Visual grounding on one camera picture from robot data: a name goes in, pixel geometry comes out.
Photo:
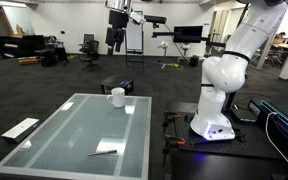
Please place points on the black desk with clutter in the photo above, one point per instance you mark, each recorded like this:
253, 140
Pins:
56, 45

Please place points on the black mesh office chair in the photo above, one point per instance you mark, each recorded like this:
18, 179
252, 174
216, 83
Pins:
91, 50

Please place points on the orange black bar clamp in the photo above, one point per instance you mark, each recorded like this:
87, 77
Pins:
170, 116
172, 141

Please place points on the seated person in background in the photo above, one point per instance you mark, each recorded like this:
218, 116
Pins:
279, 37

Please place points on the black ottoman stool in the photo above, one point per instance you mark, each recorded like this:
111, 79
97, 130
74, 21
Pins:
46, 56

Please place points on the black vertical pole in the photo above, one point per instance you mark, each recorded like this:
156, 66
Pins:
230, 100

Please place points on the white flat box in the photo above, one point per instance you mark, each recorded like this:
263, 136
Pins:
20, 129

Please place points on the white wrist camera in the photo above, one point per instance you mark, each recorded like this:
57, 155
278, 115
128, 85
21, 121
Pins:
137, 17

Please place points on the wooden yellow planks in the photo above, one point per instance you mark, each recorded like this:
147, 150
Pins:
28, 60

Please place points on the black low cabinet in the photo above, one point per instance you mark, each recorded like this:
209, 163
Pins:
20, 45

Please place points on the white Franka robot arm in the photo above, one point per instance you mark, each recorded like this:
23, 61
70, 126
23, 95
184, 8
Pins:
224, 70

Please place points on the black box with blue label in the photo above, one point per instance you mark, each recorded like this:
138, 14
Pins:
117, 82

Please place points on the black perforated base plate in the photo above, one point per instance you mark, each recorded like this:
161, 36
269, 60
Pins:
250, 143

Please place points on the white ceramic mug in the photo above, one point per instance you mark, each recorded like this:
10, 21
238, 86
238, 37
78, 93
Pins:
118, 98

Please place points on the small tilted black screen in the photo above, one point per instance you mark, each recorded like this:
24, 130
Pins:
253, 108

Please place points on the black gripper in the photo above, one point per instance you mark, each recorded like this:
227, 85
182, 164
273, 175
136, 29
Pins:
118, 19

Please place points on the white tripod stand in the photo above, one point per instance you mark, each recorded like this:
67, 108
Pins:
164, 45

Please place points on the grey high-back office chair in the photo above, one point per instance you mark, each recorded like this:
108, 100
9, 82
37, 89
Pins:
88, 37

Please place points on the black flat device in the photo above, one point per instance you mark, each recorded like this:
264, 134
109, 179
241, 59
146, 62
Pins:
242, 116

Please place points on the black camera on mount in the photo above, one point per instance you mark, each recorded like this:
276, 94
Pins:
155, 19

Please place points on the black monitor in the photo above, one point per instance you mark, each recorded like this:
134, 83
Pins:
188, 34

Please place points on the black waste bin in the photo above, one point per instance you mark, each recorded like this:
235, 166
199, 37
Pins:
194, 61

